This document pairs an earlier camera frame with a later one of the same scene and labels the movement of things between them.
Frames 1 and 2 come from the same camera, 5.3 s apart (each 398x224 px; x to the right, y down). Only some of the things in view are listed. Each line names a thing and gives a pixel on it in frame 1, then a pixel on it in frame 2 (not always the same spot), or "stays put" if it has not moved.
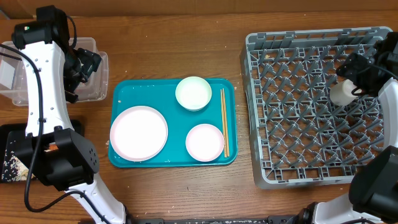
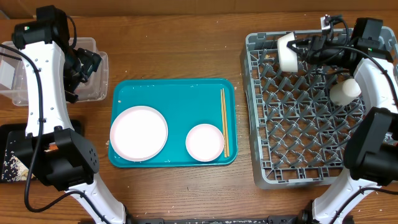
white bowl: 193,93 to 288,58
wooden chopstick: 223,122 stays put
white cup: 341,93 stays put
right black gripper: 351,71 to 317,46
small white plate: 204,142 stays put
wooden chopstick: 226,122 stays put
